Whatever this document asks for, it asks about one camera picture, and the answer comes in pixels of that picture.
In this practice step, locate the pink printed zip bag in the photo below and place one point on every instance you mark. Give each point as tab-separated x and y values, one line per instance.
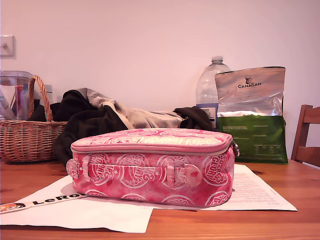
150	175

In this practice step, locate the silver green pet food bag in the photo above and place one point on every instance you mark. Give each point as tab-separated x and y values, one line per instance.
250	112

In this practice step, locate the grey beige garment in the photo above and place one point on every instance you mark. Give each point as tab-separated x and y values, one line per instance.
150	120

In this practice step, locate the large clear water bottle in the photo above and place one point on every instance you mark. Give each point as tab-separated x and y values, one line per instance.
206	87

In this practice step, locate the small clear capped bottle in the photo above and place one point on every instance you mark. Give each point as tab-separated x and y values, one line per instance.
49	92

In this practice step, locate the white printed letter sheet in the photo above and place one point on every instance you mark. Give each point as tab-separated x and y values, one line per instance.
255	190

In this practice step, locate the small dark cloth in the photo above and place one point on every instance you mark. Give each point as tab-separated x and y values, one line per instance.
40	112

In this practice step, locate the white LeRobot logo paper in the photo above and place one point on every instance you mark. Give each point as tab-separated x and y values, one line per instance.
75	215

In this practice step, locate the wooden chair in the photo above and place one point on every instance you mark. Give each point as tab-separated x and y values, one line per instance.
303	130

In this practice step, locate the clear plastic jug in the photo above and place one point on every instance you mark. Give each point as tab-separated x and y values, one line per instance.
12	95

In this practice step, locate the white wall switch plate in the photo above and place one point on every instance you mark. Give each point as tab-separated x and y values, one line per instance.
6	47

